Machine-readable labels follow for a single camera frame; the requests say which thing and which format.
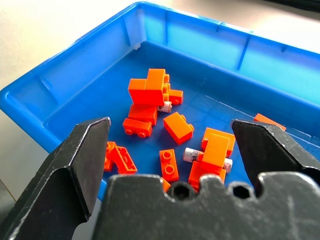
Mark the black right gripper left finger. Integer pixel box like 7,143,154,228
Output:
0,116,112,240

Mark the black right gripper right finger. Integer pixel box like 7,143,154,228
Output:
230,118,320,191

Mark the white cylindrical battery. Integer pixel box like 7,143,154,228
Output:
156,101,174,114
183,147,234,174

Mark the blue plastic tray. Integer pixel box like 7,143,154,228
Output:
0,1,320,201

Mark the flat orange building block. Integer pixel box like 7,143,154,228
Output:
158,148,180,183

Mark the small orange building block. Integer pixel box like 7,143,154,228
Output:
165,88,184,105
161,177,172,193

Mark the large orange building block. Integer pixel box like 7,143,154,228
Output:
131,68,172,106

